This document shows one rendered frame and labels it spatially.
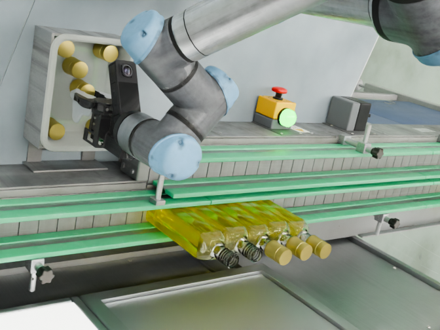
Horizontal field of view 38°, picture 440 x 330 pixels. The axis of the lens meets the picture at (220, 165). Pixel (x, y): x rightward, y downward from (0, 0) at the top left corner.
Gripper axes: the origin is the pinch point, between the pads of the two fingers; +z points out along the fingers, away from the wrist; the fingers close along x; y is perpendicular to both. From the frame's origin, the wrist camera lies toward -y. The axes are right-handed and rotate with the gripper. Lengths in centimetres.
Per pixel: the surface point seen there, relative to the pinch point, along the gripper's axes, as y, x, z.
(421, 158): 10, 111, -8
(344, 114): 0, 78, -1
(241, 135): 5.5, 37.5, -6.4
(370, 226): 31, 95, -8
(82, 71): -4.1, -1.8, -0.9
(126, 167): 14.6, 10.4, -3.5
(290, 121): 2, 53, -5
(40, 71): -2.9, -9.3, 1.0
